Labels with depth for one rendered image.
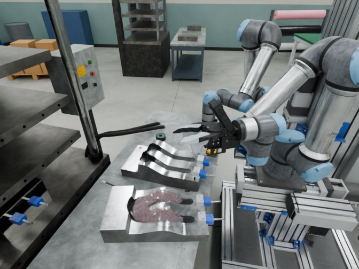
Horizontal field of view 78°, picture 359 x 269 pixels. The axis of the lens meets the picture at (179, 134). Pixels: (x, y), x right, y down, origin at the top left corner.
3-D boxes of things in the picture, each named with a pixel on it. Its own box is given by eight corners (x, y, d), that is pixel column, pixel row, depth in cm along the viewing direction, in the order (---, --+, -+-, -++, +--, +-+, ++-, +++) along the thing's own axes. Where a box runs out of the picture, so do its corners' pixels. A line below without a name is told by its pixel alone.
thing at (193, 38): (203, 58, 638) (206, 23, 586) (202, 82, 483) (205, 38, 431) (180, 57, 645) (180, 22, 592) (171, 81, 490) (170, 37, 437)
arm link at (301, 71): (317, 23, 78) (220, 123, 91) (343, 28, 69) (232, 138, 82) (327, 45, 84) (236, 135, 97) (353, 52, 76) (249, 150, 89)
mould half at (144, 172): (205, 164, 151) (207, 148, 143) (197, 192, 131) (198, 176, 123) (139, 151, 163) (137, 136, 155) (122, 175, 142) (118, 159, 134)
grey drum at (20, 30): (38, 52, 689) (27, 21, 639) (40, 56, 649) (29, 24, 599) (16, 55, 662) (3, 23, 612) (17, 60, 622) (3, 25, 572)
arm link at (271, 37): (293, 32, 114) (250, 117, 116) (272, 30, 120) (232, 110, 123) (290, 17, 104) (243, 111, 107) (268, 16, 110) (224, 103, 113)
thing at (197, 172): (215, 176, 132) (216, 170, 129) (214, 182, 129) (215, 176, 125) (194, 172, 136) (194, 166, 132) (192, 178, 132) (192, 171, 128)
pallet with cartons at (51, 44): (75, 68, 564) (67, 37, 522) (62, 80, 497) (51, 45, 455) (28, 69, 561) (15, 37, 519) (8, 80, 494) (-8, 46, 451)
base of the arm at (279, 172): (290, 161, 117) (295, 147, 112) (297, 182, 105) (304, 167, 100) (260, 158, 119) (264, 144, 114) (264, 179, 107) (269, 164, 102)
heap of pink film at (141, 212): (182, 196, 121) (182, 186, 117) (184, 225, 107) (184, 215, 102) (135, 196, 121) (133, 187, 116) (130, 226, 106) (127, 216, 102)
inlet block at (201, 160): (218, 165, 141) (219, 158, 138) (217, 170, 137) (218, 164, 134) (198, 161, 144) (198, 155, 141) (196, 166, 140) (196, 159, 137)
